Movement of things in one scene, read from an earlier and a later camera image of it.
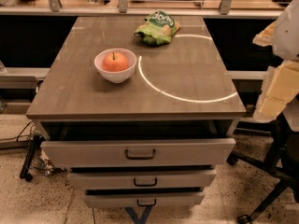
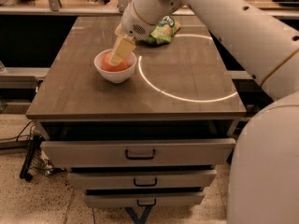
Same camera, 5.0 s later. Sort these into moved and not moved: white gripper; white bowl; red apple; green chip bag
Moved: white gripper
Not moved: white bowl; green chip bag; red apple
